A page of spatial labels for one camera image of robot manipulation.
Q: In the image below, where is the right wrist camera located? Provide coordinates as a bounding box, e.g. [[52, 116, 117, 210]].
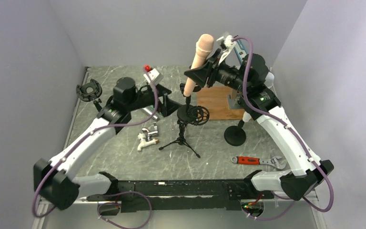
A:
[[216, 32, 235, 64]]

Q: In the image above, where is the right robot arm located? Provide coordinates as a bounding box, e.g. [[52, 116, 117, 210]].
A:
[[184, 52, 334, 204]]

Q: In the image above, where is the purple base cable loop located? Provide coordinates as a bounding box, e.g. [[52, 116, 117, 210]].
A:
[[97, 191, 153, 229]]

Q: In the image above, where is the red handled adjustable wrench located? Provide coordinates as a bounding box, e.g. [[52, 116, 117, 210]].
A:
[[231, 156, 286, 170]]

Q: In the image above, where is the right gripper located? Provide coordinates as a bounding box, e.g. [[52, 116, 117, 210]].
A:
[[184, 48, 250, 94]]

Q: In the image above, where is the black round base clip stand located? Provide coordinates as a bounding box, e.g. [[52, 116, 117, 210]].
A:
[[177, 95, 200, 127]]

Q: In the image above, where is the black shock mount desk stand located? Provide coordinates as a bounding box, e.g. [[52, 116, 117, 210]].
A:
[[76, 79, 102, 112]]

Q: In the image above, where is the wooden board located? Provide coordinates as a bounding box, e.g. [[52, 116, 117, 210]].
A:
[[196, 86, 244, 121]]

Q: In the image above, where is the white and chrome faucet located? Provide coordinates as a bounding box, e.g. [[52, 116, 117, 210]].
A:
[[137, 123, 159, 152]]

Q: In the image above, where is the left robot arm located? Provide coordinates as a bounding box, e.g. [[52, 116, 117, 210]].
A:
[[33, 77, 181, 210]]

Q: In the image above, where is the grey condenser microphone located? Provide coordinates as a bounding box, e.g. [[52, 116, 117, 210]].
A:
[[141, 108, 159, 121]]

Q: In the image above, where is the metal bracket on post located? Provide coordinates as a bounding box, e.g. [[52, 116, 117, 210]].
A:
[[227, 89, 243, 110]]

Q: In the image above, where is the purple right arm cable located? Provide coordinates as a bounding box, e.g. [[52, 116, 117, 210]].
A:
[[232, 35, 335, 213]]

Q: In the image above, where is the blue network switch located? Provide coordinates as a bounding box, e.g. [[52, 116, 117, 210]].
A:
[[234, 40, 248, 64]]

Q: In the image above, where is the white microphone silver grille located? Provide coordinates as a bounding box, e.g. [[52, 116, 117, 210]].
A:
[[242, 72, 275, 123]]

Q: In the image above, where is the peach pink microphone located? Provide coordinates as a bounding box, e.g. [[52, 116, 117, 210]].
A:
[[183, 33, 214, 97]]

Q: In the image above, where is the black tripod shock mount stand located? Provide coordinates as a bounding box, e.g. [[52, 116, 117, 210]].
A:
[[159, 105, 210, 158]]

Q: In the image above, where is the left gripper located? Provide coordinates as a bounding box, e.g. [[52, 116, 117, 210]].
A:
[[127, 83, 183, 117]]

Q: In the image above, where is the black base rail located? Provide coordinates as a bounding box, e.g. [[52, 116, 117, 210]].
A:
[[87, 179, 274, 213]]

